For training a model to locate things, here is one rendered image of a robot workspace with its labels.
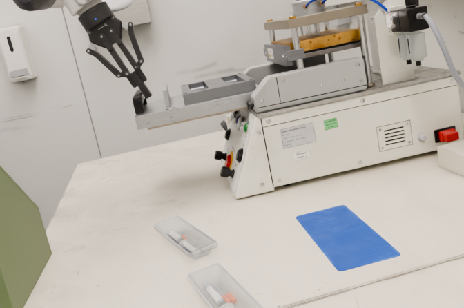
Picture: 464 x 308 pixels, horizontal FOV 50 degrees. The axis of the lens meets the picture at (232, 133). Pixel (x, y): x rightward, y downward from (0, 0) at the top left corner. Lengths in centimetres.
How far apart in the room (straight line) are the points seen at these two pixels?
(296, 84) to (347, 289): 50
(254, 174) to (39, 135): 179
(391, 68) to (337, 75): 13
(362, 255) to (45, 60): 213
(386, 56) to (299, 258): 52
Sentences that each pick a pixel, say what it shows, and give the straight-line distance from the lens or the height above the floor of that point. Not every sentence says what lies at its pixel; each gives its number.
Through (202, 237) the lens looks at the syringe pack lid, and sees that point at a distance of 90.
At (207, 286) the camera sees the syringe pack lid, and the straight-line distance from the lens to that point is 75.
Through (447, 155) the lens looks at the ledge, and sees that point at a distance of 110.
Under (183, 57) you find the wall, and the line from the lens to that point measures 265.
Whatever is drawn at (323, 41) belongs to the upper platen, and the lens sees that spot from 115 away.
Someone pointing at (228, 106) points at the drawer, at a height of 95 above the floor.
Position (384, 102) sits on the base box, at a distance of 114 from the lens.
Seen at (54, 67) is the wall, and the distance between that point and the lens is 267.
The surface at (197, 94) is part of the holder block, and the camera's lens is 111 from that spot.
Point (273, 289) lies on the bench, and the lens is 75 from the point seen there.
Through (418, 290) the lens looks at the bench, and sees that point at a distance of 72.
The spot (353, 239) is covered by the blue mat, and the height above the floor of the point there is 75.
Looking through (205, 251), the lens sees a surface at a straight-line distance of 87.
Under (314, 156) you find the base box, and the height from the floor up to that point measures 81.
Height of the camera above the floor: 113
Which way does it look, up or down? 13 degrees down
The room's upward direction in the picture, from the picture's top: 11 degrees counter-clockwise
